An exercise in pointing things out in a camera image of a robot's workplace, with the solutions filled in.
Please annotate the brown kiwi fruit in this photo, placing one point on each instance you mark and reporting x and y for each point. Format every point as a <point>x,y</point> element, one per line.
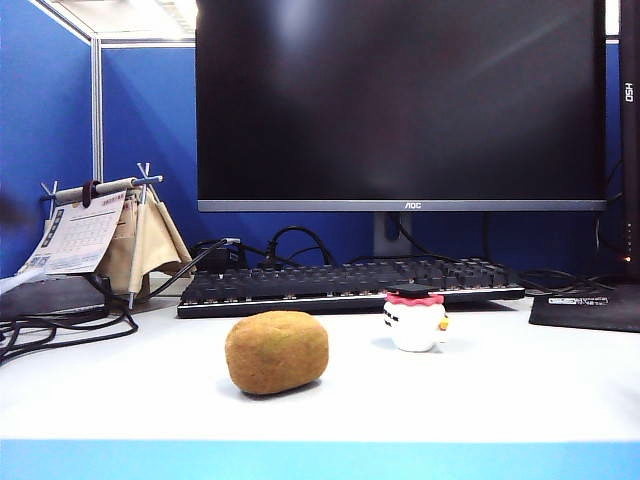
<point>276,352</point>

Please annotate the white doll with flat head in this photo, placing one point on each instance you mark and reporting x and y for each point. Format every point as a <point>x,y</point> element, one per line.
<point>412,327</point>

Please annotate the black flat pad with label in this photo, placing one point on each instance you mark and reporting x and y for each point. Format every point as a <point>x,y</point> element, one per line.
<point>585,312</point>

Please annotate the black flat notebook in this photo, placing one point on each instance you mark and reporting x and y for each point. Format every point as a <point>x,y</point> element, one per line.
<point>50,297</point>

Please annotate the black mechanical keyboard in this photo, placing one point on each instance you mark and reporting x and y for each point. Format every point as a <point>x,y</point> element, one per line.
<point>310,290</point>

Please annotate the grey monitor stand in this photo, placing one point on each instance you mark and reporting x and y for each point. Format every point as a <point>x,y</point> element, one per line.
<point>385,240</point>

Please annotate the black usb hub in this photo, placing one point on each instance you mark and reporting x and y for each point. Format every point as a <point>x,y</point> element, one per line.
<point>220,257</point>

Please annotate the black AOC computer monitor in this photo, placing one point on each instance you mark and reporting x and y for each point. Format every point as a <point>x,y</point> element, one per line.
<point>400,100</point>

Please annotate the beige tent-shaped calendar stand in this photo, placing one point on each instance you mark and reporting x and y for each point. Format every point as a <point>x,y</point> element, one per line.
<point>150,240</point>

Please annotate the white calendar sheet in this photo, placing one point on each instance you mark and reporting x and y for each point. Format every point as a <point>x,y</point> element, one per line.
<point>80,235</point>

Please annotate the black HSD monitor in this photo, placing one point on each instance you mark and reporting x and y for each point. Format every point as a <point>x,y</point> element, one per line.
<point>630,150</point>

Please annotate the grey partition frame post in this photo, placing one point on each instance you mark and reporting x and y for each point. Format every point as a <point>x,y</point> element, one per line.
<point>97,110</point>

